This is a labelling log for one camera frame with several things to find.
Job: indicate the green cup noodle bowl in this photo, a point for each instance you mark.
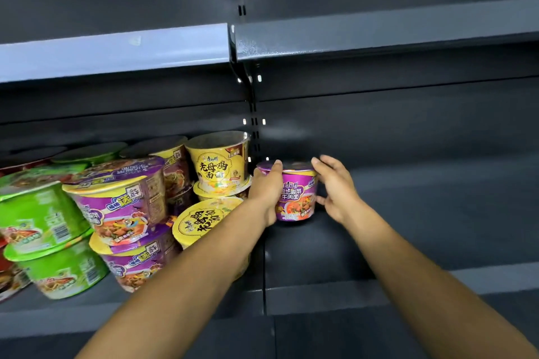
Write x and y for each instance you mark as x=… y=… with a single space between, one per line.
x=38 y=215
x=63 y=270
x=88 y=151

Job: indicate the purple cup noodle bowl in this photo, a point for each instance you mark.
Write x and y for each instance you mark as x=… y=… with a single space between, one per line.
x=139 y=262
x=299 y=194
x=118 y=203
x=174 y=165
x=181 y=201

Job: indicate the person's right forearm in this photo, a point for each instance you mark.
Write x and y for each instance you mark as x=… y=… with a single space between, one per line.
x=433 y=300

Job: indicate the dark metal store shelving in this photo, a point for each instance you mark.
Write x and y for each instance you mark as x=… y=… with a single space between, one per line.
x=421 y=119

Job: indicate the person's left hand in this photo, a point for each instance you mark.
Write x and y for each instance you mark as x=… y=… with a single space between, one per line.
x=265 y=194

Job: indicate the person's left forearm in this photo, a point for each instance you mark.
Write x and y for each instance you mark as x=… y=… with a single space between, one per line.
x=177 y=287

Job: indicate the person's right hand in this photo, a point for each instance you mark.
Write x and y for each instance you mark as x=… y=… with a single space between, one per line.
x=339 y=192

